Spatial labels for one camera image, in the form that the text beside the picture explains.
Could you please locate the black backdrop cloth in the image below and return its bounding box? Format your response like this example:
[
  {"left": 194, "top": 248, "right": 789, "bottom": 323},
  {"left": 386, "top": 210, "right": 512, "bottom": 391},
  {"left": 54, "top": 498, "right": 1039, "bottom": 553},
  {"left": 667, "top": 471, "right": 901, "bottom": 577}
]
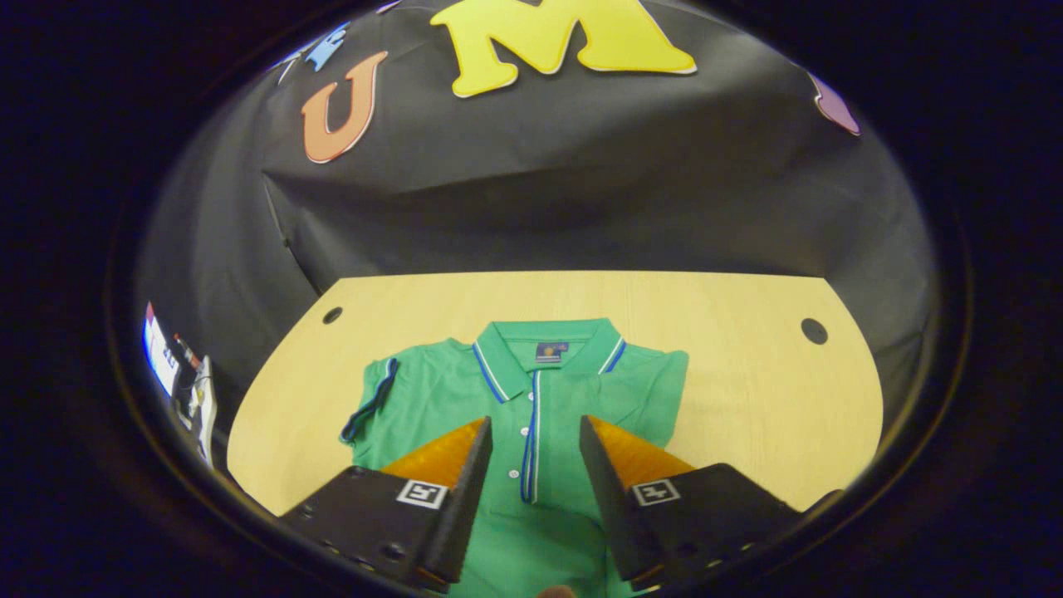
[{"left": 133, "top": 0, "right": 939, "bottom": 449}]

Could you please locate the bright white panel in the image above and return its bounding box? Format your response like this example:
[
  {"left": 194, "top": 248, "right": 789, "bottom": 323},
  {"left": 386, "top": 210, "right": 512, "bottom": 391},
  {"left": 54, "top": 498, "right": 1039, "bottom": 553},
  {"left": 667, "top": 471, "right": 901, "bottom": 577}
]
[{"left": 143, "top": 301, "right": 182, "bottom": 398}]

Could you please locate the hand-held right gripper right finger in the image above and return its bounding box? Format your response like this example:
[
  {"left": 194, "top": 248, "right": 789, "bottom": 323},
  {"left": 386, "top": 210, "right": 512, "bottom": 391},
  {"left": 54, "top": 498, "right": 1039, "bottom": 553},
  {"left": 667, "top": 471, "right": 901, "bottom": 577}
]
[{"left": 579, "top": 414, "right": 844, "bottom": 592}]

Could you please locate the green T-shirt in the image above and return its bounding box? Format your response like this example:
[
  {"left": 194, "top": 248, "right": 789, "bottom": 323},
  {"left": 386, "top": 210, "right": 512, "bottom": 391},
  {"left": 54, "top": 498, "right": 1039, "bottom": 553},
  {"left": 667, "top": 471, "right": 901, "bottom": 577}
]
[{"left": 339, "top": 317, "right": 690, "bottom": 598}]

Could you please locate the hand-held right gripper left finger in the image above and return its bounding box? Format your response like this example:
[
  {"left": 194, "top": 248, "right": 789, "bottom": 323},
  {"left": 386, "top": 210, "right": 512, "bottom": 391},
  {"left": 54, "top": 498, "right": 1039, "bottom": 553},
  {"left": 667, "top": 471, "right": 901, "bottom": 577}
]
[{"left": 278, "top": 415, "right": 495, "bottom": 595}]

